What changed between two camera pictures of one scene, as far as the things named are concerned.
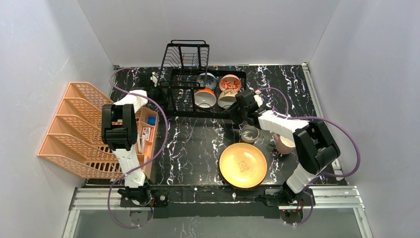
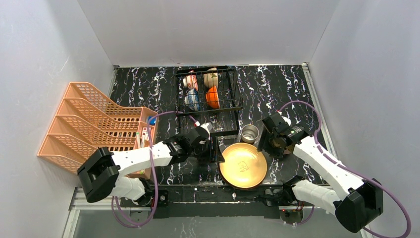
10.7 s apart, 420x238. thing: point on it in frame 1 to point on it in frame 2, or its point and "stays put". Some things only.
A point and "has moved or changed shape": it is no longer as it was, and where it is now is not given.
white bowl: x=227 y=98 to x=211 y=80
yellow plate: x=243 y=165 stays put
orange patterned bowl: x=230 y=82 to x=190 y=81
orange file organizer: x=76 y=138 stays put
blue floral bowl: x=207 y=80 to x=191 y=99
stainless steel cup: x=249 y=133 stays put
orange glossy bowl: x=205 y=97 has moved or changed shape
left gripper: x=148 y=84 to x=214 y=149
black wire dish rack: x=191 y=89 has moved or changed shape
